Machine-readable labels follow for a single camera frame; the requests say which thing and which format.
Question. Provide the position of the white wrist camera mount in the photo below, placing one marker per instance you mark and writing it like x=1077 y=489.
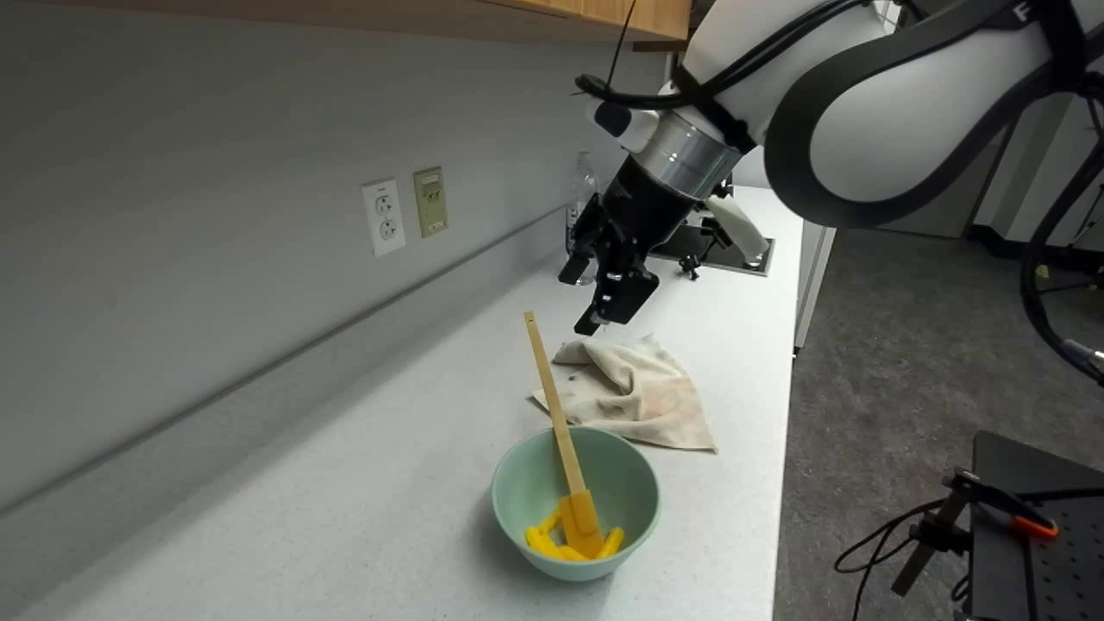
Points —
x=737 y=230

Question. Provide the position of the mint green bowl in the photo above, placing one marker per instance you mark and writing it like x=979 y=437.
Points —
x=627 y=484

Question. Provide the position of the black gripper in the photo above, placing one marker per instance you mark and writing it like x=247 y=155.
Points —
x=638 y=212

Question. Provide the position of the black perforated table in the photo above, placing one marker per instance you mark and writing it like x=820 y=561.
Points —
x=1036 y=540

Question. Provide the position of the beige wall switch plate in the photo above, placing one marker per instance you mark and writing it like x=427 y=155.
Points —
x=429 y=202

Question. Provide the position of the wooden wall cabinet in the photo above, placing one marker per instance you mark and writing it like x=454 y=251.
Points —
x=460 y=13

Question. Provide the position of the white wall power outlet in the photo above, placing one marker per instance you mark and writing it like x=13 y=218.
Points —
x=383 y=215

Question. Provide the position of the beige crumpled cloth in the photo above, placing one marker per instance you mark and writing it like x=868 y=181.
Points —
x=657 y=402

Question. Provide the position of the yellow food pieces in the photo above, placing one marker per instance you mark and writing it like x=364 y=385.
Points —
x=548 y=546

